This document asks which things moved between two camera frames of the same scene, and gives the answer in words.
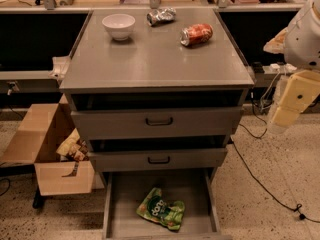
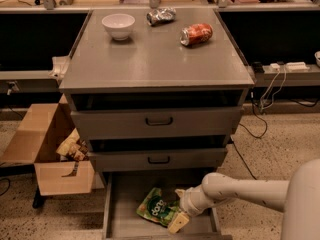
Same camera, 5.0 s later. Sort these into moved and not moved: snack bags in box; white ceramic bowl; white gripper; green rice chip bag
Moved: white gripper
Not moved: snack bags in box; white ceramic bowl; green rice chip bag
